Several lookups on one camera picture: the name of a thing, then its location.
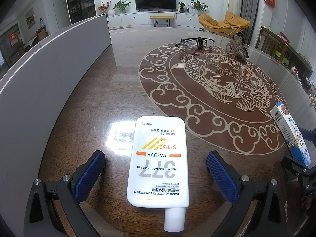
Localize blue white toothpaste box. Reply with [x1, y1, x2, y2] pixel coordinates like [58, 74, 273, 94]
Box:
[270, 102, 311, 167]

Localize white sunscreen tube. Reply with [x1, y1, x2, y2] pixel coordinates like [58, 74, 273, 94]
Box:
[127, 116, 189, 233]

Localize wooden dining chair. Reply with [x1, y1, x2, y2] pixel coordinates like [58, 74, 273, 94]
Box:
[255, 26, 289, 62]

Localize yellow lounge chair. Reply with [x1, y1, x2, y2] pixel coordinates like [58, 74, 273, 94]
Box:
[199, 12, 250, 38]

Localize grey white curtain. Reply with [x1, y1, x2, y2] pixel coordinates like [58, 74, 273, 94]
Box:
[222, 0, 259, 44]

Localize potted green plant right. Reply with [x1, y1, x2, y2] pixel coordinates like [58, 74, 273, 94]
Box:
[188, 0, 208, 15]

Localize potted green plant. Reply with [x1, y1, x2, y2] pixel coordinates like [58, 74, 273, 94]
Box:
[188, 0, 208, 15]
[113, 0, 131, 13]

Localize small potted plant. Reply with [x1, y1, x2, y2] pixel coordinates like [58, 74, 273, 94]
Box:
[178, 2, 185, 13]

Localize white tv cabinet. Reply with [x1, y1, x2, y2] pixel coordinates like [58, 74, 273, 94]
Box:
[107, 11, 201, 29]

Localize wooden bench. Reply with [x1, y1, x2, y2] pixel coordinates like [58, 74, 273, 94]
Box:
[149, 15, 176, 28]

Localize red flower vase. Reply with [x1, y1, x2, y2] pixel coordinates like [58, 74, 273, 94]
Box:
[98, 1, 111, 15]

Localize potted green plant left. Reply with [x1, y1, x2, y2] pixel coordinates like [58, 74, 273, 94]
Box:
[113, 0, 131, 13]

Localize black television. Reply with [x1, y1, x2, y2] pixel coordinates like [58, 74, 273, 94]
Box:
[135, 0, 177, 10]

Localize grey storage bin wall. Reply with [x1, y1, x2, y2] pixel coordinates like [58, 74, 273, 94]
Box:
[1, 15, 111, 236]

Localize black frame eyeglasses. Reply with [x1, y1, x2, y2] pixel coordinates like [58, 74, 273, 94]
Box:
[175, 37, 215, 49]

